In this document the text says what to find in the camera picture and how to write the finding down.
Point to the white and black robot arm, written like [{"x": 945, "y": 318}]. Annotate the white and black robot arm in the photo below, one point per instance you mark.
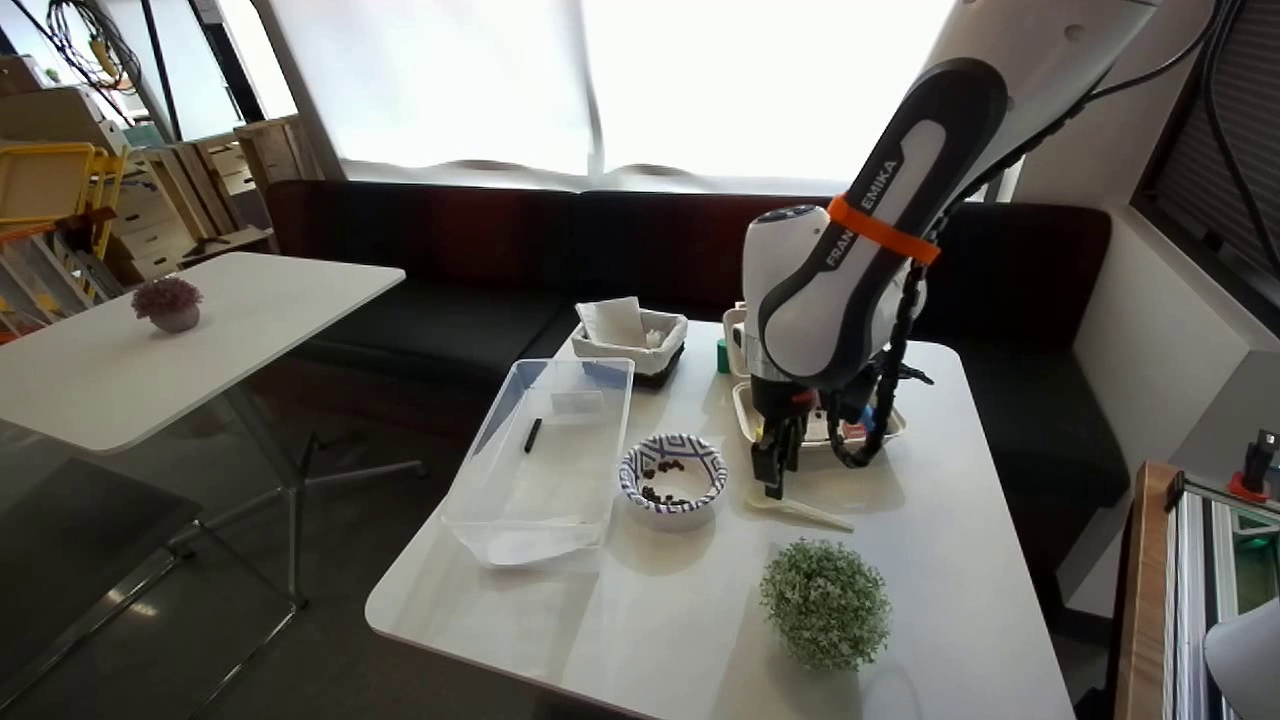
[{"x": 826, "y": 305}]

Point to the beige foam clamshell container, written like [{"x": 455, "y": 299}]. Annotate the beige foam clamshell container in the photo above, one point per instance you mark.
[{"x": 743, "y": 417}]

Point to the black marker pen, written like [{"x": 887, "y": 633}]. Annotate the black marker pen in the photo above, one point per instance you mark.
[{"x": 535, "y": 433}]

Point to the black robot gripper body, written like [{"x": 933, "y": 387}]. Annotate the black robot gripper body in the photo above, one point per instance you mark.
[{"x": 784, "y": 411}]

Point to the small green object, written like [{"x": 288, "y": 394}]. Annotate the small green object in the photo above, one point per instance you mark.
[{"x": 721, "y": 352}]

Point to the black bench sofa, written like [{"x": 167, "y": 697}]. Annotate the black bench sofa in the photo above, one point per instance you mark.
[{"x": 442, "y": 265}]

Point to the light wooden crates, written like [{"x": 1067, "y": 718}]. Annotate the light wooden crates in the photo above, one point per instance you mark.
[{"x": 201, "y": 186}]

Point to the small white square container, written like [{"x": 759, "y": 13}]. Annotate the small white square container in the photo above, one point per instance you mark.
[{"x": 654, "y": 340}]

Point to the red and black tool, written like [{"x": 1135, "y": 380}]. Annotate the red and black tool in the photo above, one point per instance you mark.
[{"x": 1258, "y": 466}]

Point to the clear plastic bin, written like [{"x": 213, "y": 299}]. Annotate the clear plastic bin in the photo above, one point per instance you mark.
[{"x": 543, "y": 485}]

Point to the yellow metal shelf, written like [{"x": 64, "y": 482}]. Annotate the yellow metal shelf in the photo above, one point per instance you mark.
[{"x": 44, "y": 180}]

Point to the brown wooden plank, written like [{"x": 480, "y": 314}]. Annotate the brown wooden plank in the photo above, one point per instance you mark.
[{"x": 1147, "y": 602}]

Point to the blue patterned paper bowl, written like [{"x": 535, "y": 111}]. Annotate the blue patterned paper bowl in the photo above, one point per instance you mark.
[{"x": 635, "y": 497}]

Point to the dark window blind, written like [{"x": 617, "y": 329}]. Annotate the dark window blind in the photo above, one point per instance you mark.
[{"x": 1235, "y": 145}]

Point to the dark coffee beans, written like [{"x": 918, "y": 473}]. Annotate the dark coffee beans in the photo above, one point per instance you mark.
[{"x": 656, "y": 497}]

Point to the white plastic spoon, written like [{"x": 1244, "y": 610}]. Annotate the white plastic spoon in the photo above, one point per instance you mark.
[{"x": 801, "y": 514}]

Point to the white side table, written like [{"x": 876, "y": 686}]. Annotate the white side table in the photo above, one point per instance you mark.
[{"x": 265, "y": 305}]

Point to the white round lamp shade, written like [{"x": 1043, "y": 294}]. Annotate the white round lamp shade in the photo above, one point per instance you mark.
[{"x": 1255, "y": 663}]

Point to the green round artificial plant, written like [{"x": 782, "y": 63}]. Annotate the green round artificial plant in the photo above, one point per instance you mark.
[{"x": 826, "y": 606}]

